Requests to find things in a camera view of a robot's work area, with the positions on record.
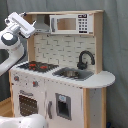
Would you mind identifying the red stove knob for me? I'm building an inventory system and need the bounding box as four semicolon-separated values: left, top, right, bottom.
32;81;39;87
14;76;19;82

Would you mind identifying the red right stove knob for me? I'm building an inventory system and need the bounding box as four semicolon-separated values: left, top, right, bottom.
32;81;39;87

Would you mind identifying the black toy stovetop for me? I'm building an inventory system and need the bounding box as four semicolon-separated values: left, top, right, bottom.
20;61;57;72

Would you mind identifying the white toy microwave door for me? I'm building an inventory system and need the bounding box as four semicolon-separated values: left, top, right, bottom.
49;13;94;35

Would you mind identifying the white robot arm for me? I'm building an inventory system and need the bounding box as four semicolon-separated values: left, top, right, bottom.
0;12;47;128

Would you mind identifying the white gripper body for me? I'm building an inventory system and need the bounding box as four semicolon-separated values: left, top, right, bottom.
5;12;35;38

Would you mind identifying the wooden toy kitchen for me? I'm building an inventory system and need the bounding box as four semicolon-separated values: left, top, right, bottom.
10;10;115;128

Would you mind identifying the black toy faucet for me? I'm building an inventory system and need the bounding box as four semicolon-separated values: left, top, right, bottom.
77;50;95;70

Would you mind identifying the white toy oven door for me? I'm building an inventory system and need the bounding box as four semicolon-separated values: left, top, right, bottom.
13;87;44;117

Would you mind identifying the grey range hood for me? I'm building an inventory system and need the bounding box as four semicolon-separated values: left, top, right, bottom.
32;14;50;33

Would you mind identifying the grey toy sink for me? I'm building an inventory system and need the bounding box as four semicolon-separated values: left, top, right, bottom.
53;67;93;81

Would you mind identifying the white fridge door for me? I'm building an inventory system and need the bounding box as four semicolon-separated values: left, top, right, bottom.
44;87;85;128

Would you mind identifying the red left stove knob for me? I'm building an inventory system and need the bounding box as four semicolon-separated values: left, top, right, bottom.
14;76;19;82

